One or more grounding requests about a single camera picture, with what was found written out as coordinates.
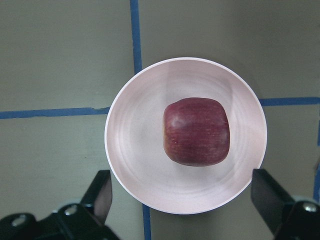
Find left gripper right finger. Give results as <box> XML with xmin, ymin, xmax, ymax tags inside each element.
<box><xmin>250</xmin><ymin>169</ymin><xmax>320</xmax><ymax>240</ymax></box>

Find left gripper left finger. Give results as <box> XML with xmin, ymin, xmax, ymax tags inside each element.
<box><xmin>55</xmin><ymin>170</ymin><xmax>113</xmax><ymax>240</ymax></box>

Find red apple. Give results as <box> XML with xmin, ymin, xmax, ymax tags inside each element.
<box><xmin>163</xmin><ymin>97</ymin><xmax>231</xmax><ymax>167</ymax></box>

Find pink plate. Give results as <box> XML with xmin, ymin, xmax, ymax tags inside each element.
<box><xmin>104</xmin><ymin>57</ymin><xmax>268</xmax><ymax>215</ymax></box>

